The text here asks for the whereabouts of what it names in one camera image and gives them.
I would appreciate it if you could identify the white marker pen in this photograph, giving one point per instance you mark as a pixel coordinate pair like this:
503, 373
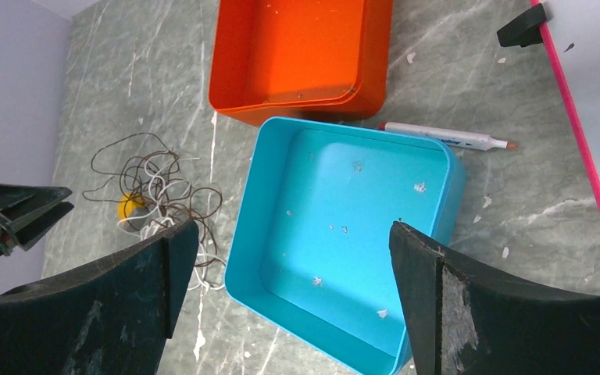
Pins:
458, 138

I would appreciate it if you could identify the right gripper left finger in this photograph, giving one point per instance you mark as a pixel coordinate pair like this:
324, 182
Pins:
113, 315

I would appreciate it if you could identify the light blue square tray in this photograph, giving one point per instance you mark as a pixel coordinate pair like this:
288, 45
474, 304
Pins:
310, 249

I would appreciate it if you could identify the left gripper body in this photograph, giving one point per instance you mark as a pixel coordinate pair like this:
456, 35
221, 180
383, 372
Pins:
27, 213

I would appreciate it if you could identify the black whiteboard clip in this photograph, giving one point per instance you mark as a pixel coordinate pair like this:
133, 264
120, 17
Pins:
524, 30

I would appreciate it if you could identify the orange square tray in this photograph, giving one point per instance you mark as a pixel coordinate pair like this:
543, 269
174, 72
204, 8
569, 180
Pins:
316, 60

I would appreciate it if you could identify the yellow grey block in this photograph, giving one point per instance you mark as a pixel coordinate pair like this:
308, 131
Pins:
131, 205

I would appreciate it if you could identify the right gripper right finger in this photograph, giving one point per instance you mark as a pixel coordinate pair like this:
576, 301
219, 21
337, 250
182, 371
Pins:
466, 317

